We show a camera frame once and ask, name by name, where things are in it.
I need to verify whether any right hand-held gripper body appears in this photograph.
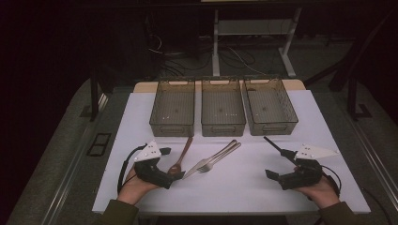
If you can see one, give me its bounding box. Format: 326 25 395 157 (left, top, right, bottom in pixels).
278 142 341 191

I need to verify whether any wooden table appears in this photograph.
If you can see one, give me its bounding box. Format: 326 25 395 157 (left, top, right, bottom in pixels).
133 79 307 94

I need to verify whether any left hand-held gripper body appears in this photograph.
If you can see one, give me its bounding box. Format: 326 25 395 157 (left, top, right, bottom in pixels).
133 140 174 190

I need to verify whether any white table mat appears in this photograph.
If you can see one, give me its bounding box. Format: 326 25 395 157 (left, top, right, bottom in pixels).
92 89 372 216

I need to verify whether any brown wooden spoon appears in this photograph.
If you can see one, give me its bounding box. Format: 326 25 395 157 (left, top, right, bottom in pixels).
167 136 194 176

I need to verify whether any clear brown plastic bin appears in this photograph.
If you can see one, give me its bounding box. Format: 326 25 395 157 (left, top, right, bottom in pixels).
242 77 299 137
148 79 196 138
200 78 247 138

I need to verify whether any white floor cable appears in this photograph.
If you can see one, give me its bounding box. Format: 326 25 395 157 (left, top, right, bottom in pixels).
227 46 268 76

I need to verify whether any metal fork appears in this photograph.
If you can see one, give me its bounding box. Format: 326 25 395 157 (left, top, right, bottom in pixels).
196 142 242 173

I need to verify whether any black floor cable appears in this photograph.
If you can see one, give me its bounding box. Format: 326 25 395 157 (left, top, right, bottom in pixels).
360 187 392 225

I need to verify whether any white metal table frame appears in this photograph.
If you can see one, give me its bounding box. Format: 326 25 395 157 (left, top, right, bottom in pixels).
211 7 303 79

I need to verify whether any black metal stand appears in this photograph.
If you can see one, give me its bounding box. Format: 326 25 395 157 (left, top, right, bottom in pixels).
346 76 374 122

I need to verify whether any person's left hand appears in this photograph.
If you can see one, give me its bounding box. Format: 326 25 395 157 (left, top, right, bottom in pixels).
116 167 161 206

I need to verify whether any person's right hand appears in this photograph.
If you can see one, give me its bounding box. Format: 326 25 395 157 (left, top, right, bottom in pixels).
293 167 341 209

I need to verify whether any tangle of black cables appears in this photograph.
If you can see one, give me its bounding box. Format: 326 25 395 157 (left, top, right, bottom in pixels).
156 46 214 78

